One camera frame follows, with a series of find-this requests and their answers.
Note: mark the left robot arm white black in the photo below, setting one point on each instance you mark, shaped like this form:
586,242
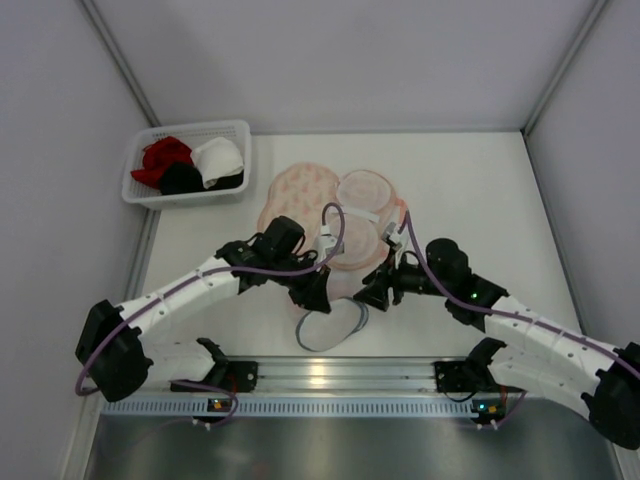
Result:
122,347

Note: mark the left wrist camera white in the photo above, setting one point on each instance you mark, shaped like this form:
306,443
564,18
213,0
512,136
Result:
327,245

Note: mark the pink floral mesh laundry bag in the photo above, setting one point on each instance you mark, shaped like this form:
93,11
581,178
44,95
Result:
368,200

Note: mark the white slotted cable duct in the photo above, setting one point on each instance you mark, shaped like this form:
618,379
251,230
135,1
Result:
294,407

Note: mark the white plastic basket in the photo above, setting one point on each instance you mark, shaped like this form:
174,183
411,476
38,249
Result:
193,135

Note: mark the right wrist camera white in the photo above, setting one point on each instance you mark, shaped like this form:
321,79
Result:
396,237

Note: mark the white bra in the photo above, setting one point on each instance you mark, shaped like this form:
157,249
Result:
220,164

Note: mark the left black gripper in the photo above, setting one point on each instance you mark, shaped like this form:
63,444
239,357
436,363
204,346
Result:
310,286

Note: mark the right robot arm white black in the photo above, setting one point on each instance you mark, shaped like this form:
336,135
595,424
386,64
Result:
520,348

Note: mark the white blue-rimmed mesh laundry bag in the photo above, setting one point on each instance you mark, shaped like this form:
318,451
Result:
318,332

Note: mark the red garment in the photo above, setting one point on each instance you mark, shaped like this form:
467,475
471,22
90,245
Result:
157,157

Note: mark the aluminium mounting rail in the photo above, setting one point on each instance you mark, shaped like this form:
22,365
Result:
315,376

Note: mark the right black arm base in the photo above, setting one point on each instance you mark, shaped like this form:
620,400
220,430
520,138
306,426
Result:
464,376

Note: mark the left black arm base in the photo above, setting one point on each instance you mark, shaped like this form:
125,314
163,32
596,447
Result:
235,376

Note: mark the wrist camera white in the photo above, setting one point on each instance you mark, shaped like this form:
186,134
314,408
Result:
327,245
396,237

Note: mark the black garment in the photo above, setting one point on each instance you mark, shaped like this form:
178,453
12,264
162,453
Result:
181,178

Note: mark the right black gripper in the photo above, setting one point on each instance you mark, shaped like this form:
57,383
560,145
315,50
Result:
382,284

